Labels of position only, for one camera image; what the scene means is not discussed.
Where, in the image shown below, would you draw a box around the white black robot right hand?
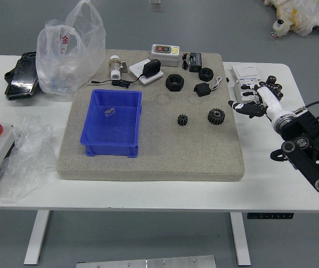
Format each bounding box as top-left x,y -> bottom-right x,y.
228,80 -> 288,125

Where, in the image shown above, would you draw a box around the big black gear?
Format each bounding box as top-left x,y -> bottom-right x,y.
207,108 -> 226,126

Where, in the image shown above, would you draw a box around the small black hex nut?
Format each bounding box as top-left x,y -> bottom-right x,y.
198,68 -> 214,82

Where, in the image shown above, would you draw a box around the large black hex nut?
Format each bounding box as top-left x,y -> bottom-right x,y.
165,74 -> 185,92

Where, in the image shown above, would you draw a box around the white circuit breaker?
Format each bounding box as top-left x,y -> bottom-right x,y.
230,65 -> 263,104

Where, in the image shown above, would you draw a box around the small black module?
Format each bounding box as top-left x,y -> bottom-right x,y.
194,83 -> 211,98

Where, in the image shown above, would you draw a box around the black labelled power module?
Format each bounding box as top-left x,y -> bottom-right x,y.
188,52 -> 204,73

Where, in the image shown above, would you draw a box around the plush toy in plastic wrap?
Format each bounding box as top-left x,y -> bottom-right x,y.
262,0 -> 319,44

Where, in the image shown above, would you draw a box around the black table height controller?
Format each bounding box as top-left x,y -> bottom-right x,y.
246,213 -> 293,220

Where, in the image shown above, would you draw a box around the grey-brown foam mat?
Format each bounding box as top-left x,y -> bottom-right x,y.
56,49 -> 245,181

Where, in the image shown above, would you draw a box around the white table leg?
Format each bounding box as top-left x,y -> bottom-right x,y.
23,210 -> 51,265
230,212 -> 252,266

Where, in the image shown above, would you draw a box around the metal floor outlet cover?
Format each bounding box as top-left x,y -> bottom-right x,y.
149,0 -> 165,12

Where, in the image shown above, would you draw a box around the brass valve with white fittings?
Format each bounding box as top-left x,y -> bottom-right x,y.
108,55 -> 128,80

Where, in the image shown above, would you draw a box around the blue plastic bin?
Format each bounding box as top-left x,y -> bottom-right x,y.
80,89 -> 143,157

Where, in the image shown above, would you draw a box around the silver metal plate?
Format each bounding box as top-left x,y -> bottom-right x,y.
75,255 -> 218,268

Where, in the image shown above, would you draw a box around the clear bag with red print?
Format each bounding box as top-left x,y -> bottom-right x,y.
35,0 -> 107,102

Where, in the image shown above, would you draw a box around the black plastic tray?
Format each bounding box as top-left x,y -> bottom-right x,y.
4,51 -> 40,101

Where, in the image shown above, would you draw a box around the crumpled clear plastic bag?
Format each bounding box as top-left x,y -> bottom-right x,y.
0,116 -> 59,204

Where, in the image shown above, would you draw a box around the red white module wires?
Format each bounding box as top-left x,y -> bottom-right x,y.
209,76 -> 224,92

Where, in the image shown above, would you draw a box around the black power module cable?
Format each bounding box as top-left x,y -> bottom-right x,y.
181,52 -> 191,70

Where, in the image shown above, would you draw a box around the grey push-button switch box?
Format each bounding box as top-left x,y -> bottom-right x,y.
150,44 -> 181,67

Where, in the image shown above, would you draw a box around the black power adapter with cord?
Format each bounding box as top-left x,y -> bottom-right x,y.
88,59 -> 162,89

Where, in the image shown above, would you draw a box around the white wall socket plate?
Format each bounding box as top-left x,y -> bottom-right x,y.
128,59 -> 165,85

